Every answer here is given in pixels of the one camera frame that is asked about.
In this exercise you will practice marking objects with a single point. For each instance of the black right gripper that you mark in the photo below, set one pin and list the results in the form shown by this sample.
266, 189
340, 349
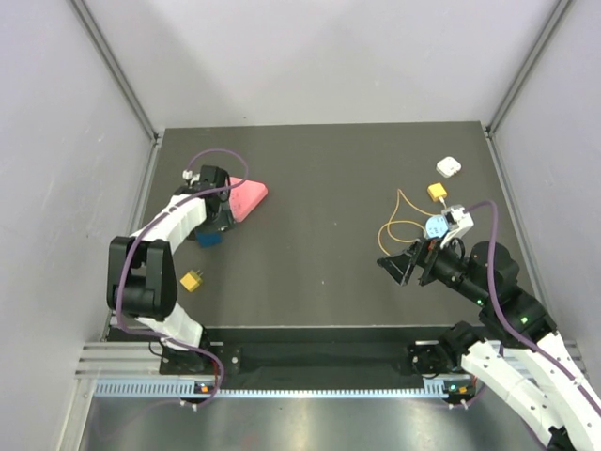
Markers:
424, 254

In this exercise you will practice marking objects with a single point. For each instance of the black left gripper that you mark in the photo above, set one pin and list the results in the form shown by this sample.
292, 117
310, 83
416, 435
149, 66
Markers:
223, 221

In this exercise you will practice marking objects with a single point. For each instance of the pink triangular power strip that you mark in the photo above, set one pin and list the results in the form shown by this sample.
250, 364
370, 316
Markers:
245, 198

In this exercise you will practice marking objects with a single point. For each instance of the blue cube socket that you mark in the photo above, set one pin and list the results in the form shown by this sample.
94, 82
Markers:
208, 239

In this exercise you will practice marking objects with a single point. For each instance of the yellow plug adapter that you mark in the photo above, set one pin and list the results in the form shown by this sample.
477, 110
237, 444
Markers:
192, 280

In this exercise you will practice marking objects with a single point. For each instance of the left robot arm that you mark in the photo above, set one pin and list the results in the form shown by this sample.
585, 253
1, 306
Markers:
141, 278

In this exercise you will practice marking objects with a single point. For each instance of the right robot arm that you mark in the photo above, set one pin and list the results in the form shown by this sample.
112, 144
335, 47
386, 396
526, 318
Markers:
522, 357

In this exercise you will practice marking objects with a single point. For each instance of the round light blue power strip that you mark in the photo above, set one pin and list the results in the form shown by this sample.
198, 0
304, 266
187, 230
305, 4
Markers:
436, 227

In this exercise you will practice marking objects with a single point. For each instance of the orange charger block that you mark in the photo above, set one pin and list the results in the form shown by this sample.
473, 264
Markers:
437, 192

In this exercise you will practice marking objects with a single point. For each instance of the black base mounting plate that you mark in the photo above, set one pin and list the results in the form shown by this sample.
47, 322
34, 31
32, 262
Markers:
406, 350

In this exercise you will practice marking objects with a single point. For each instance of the white square charger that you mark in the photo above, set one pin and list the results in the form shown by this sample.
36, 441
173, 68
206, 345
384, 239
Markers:
448, 167

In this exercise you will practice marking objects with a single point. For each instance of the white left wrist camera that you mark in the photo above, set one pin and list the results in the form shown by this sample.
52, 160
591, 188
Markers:
190, 177

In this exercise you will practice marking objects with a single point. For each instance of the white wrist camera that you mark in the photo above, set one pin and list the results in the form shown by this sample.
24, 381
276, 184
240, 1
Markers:
190, 177
459, 223

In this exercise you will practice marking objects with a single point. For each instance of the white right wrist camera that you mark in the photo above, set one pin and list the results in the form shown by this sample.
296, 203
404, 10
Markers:
459, 223

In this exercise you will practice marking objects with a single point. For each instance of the aluminium frame rail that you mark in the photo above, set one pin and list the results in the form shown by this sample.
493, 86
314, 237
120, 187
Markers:
127, 360

